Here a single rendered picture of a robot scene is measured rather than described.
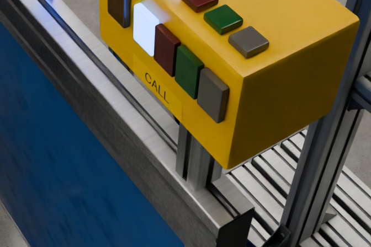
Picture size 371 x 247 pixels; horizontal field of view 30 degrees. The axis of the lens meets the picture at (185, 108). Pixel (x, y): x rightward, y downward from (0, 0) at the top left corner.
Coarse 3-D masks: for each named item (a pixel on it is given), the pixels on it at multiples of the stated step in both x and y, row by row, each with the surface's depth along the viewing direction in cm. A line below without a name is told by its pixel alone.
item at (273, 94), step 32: (160, 0) 44; (224, 0) 44; (256, 0) 44; (288, 0) 44; (320, 0) 44; (128, 32) 49; (192, 32) 42; (288, 32) 42; (320, 32) 42; (352, 32) 44; (128, 64) 51; (224, 64) 40; (256, 64) 40; (288, 64) 41; (320, 64) 44; (160, 96) 49; (256, 96) 41; (288, 96) 44; (320, 96) 47; (192, 128) 47; (224, 128) 43; (256, 128) 44; (288, 128) 47; (224, 160) 45
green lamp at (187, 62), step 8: (184, 48) 43; (184, 56) 42; (192, 56) 42; (176, 64) 44; (184, 64) 43; (192, 64) 42; (200, 64) 42; (176, 72) 44; (184, 72) 43; (192, 72) 42; (176, 80) 45; (184, 80) 44; (192, 80) 43; (184, 88) 44; (192, 88) 43; (192, 96) 44
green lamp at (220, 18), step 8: (216, 8) 42; (224, 8) 42; (208, 16) 42; (216, 16) 42; (224, 16) 42; (232, 16) 42; (216, 24) 41; (224, 24) 41; (232, 24) 41; (240, 24) 42; (224, 32) 41
